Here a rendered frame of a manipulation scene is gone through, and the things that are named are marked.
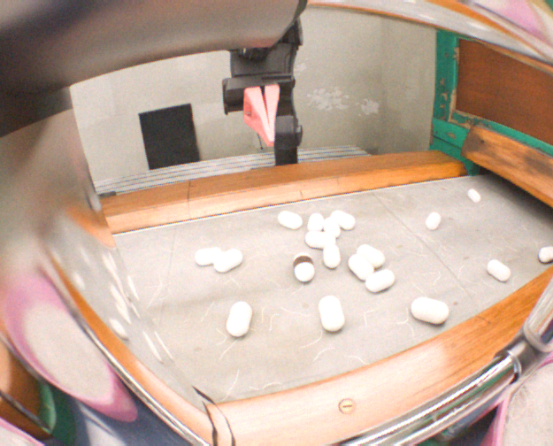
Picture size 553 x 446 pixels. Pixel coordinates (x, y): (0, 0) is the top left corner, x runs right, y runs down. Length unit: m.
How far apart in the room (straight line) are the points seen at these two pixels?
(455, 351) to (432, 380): 0.03
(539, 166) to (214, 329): 0.53
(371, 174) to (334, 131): 2.02
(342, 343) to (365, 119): 2.46
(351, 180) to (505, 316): 0.34
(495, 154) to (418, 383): 0.45
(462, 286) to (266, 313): 0.22
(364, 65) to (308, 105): 0.63
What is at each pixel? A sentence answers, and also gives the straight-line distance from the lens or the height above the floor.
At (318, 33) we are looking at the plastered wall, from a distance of 2.44.
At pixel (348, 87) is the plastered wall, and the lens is 2.52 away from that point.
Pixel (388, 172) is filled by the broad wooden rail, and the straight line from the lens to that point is 0.54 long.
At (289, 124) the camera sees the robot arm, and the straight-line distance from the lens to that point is 0.69.
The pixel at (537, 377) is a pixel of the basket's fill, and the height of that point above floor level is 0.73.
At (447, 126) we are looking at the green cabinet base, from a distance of 0.73.
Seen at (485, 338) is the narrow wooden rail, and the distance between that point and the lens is 0.27.
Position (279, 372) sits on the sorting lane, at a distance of 0.24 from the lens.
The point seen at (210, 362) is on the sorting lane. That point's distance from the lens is 0.25.
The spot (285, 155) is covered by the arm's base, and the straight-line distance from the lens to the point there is 0.73.
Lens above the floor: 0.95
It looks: 31 degrees down
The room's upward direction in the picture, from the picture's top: 4 degrees counter-clockwise
